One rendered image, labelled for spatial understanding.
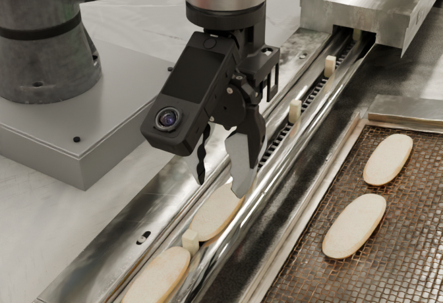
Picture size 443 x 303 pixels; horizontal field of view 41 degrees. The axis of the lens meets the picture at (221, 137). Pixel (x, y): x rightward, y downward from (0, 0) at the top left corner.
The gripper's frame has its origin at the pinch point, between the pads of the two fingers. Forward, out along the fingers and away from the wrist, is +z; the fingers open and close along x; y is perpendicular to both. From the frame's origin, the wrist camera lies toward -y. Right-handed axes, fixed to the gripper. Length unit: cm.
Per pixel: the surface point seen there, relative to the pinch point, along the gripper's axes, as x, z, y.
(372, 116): -11.2, -0.8, 19.1
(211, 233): -1.2, 3.5, -3.5
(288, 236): -9.7, 0.1, -3.4
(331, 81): -1.6, 3.9, 32.9
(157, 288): -0.3, 3.2, -12.5
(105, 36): 42, 7, 35
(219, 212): -0.7, 3.0, -0.7
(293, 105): 0.1, 2.2, 21.6
